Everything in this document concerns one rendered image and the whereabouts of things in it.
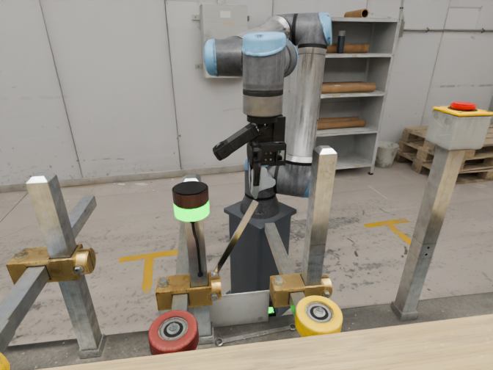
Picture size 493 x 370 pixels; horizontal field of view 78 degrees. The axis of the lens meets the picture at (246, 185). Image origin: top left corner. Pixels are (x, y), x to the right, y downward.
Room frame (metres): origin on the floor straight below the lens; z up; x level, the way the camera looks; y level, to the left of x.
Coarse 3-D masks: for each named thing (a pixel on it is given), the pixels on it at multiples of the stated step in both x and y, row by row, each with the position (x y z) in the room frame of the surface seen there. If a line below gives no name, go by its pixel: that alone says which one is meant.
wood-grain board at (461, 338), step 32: (448, 320) 0.38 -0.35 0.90; (480, 320) 0.38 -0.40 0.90; (192, 352) 0.32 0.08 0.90; (224, 352) 0.32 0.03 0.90; (256, 352) 0.32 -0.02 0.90; (288, 352) 0.32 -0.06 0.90; (320, 352) 0.32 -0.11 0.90; (352, 352) 0.32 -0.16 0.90; (384, 352) 0.32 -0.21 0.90; (416, 352) 0.32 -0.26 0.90; (448, 352) 0.32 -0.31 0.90; (480, 352) 0.32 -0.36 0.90
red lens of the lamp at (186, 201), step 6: (174, 186) 0.47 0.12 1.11; (174, 192) 0.45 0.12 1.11; (204, 192) 0.45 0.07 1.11; (174, 198) 0.44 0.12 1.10; (180, 198) 0.44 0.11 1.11; (186, 198) 0.43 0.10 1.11; (192, 198) 0.43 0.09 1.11; (198, 198) 0.44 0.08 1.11; (204, 198) 0.45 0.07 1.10; (180, 204) 0.44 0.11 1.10; (186, 204) 0.43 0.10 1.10; (192, 204) 0.43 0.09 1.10; (198, 204) 0.44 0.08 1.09; (204, 204) 0.45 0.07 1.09
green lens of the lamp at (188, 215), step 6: (174, 204) 0.45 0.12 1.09; (174, 210) 0.45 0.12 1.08; (180, 210) 0.44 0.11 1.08; (186, 210) 0.43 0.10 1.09; (192, 210) 0.43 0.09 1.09; (198, 210) 0.44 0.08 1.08; (204, 210) 0.45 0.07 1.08; (180, 216) 0.44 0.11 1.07; (186, 216) 0.43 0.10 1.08; (192, 216) 0.43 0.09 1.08; (198, 216) 0.44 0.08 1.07; (204, 216) 0.44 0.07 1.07
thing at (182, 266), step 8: (184, 224) 0.75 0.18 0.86; (184, 232) 0.71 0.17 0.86; (184, 240) 0.67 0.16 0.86; (184, 248) 0.64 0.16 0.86; (184, 256) 0.60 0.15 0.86; (176, 264) 0.57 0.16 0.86; (184, 264) 0.57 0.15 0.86; (176, 272) 0.55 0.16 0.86; (184, 272) 0.55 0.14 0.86; (176, 296) 0.48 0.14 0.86; (184, 296) 0.48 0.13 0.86; (176, 304) 0.45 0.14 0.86; (184, 304) 0.45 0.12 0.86
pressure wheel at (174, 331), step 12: (168, 312) 0.39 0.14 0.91; (180, 312) 0.39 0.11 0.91; (156, 324) 0.36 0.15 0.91; (168, 324) 0.37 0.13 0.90; (180, 324) 0.37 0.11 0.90; (192, 324) 0.36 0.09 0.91; (156, 336) 0.34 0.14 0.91; (168, 336) 0.34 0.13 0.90; (180, 336) 0.34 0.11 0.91; (192, 336) 0.34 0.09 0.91; (156, 348) 0.32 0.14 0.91; (168, 348) 0.32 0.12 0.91; (180, 348) 0.32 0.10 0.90; (192, 348) 0.34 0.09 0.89
